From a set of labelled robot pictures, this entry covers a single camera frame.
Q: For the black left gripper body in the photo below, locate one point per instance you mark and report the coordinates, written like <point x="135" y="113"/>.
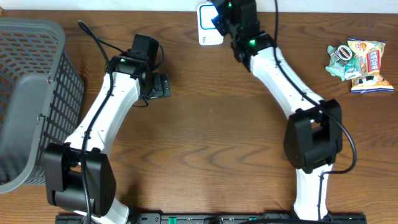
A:
<point x="161" y="88"/>

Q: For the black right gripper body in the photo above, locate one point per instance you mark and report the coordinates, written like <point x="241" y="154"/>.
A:
<point x="222" y="25"/>

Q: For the teal wet wipes pack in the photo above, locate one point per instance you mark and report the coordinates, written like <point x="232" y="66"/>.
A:
<point x="337" y="65"/>

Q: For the black box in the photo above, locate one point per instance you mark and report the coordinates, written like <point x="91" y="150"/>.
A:
<point x="341" y="54"/>

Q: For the teal kleenex tissue pack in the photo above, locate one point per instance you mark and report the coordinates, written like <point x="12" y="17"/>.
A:
<point x="353" y="69"/>

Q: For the white snack bag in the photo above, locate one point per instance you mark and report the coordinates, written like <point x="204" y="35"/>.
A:
<point x="370" y="53"/>

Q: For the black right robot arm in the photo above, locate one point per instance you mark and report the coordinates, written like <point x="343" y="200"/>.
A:
<point x="314" y="134"/>

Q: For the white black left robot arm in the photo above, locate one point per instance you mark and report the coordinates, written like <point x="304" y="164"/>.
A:
<point x="78" y="173"/>

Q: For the white barcode scanner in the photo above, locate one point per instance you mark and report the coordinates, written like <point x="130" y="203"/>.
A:
<point x="207" y="32"/>

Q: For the grey plastic basket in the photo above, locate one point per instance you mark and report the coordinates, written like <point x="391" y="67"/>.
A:
<point x="41" y="97"/>

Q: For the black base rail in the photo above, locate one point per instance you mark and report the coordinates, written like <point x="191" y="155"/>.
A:
<point x="277" y="218"/>

